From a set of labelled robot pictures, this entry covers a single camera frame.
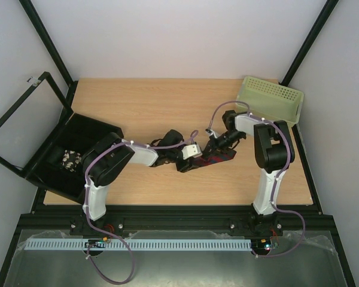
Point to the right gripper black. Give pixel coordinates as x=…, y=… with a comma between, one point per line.
x=215, y=144

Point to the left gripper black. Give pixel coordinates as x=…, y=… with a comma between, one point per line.
x=185, y=167

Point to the red navy striped tie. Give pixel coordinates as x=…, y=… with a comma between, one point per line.
x=214, y=158

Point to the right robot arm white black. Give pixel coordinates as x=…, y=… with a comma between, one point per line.
x=273, y=150

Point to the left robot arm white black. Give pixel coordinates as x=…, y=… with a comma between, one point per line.
x=107, y=158

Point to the light green plastic basket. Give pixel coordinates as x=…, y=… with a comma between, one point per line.
x=269, y=100

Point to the black white patterned rolled tie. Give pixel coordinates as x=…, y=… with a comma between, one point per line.
x=71, y=160

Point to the black divided storage box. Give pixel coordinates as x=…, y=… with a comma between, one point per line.
x=79, y=134

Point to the black open box lid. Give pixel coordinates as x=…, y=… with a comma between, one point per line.
x=29, y=126

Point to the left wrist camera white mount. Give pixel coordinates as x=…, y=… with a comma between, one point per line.
x=192, y=150

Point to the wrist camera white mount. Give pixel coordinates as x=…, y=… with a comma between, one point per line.
x=212, y=134
x=192, y=150

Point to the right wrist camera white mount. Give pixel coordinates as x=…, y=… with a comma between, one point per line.
x=212, y=134

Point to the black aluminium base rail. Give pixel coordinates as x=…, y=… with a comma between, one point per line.
x=124, y=220

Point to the right black frame post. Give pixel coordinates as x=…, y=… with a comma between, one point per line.
x=315, y=30

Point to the black frame post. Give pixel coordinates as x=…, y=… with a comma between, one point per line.
x=315, y=30
x=44, y=36

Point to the light blue slotted cable duct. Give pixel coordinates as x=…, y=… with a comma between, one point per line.
x=139, y=245

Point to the left black frame post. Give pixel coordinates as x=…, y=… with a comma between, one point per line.
x=44, y=36

